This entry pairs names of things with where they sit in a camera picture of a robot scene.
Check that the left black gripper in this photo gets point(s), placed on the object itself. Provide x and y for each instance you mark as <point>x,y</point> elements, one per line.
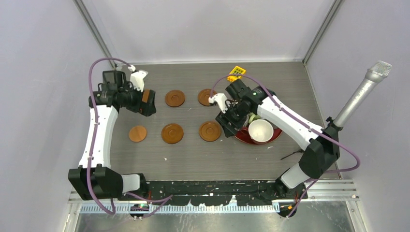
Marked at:
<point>146,108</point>

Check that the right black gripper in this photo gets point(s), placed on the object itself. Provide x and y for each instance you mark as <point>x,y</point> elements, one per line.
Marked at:
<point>229,130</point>

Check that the red round tray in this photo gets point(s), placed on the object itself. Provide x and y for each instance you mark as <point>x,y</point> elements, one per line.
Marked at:
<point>243,136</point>

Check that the dark ringed wooden coaster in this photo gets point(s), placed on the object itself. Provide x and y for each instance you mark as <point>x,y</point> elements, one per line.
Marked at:
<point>210,131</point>

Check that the light wooden coaster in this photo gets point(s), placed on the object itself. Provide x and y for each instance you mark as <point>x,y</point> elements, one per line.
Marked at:
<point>137,133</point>

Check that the yellow toy brick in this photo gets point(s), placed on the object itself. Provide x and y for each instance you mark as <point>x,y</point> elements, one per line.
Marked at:
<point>235,74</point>

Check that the silver microphone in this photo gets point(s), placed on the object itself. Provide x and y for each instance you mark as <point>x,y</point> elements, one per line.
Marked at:
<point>374,75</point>

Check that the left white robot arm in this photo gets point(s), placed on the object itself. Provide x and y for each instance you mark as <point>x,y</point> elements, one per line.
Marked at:
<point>94,176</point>

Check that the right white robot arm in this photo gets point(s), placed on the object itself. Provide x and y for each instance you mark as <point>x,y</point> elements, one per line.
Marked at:
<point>319,147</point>

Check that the pale green cup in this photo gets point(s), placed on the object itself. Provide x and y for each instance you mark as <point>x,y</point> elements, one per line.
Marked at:
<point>252,117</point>

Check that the white bowl cup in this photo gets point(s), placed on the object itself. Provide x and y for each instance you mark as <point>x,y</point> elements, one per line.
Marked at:
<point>260,131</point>

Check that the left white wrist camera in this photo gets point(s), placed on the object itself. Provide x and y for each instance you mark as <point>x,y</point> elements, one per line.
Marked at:
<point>136,81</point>

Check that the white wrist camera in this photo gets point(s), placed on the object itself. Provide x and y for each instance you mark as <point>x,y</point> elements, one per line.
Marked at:
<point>219,99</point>
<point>136,81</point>

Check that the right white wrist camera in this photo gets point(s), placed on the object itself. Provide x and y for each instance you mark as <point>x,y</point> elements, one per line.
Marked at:
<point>219,99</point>

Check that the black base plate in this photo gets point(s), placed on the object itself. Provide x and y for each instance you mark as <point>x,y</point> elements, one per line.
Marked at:
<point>214,193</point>

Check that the aluminium frame rail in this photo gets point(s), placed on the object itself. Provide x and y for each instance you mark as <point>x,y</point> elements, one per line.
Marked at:
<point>334,190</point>

